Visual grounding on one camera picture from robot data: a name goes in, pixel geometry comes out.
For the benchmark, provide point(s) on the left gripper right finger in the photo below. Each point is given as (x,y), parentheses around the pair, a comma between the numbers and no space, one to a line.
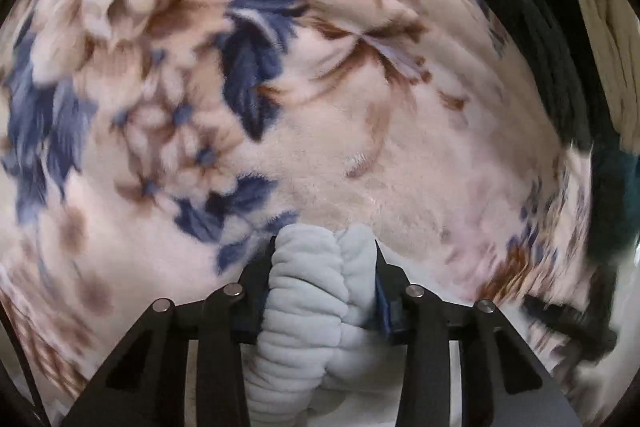
(502,381)

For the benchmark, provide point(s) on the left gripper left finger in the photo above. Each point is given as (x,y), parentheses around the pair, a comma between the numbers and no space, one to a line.
(143,381)

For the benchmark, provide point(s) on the light mint fleece pants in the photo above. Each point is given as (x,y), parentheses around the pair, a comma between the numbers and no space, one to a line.
(320,359)

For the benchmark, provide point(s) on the floral fleece blanket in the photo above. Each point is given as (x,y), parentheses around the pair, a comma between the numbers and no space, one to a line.
(148,147)

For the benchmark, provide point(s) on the cream folded blanket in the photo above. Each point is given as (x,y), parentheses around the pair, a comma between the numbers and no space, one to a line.
(613,30)

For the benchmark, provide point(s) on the dark green folded clothes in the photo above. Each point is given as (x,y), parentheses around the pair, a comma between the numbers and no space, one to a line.
(553,38)

